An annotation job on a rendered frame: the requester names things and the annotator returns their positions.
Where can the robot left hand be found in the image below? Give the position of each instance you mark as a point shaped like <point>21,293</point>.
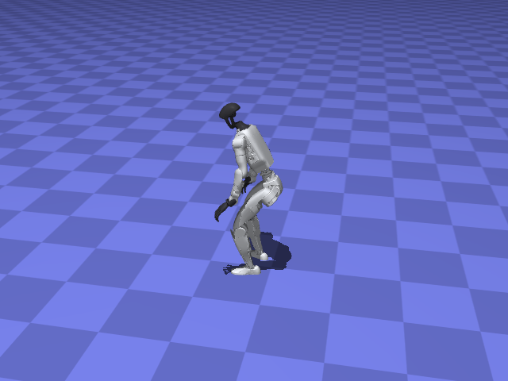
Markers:
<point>223,207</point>

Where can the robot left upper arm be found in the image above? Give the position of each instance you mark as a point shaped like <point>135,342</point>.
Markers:
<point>239,145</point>

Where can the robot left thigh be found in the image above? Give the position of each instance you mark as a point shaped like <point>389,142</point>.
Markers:
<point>252,206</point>

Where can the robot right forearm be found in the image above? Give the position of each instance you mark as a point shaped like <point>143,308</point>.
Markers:
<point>252,175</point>

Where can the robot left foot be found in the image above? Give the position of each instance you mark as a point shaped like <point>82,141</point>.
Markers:
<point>245,271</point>

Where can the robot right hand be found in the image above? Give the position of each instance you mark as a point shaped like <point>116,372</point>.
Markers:
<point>246,182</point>

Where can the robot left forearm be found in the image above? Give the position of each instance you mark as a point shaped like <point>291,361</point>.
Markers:
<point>237,186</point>

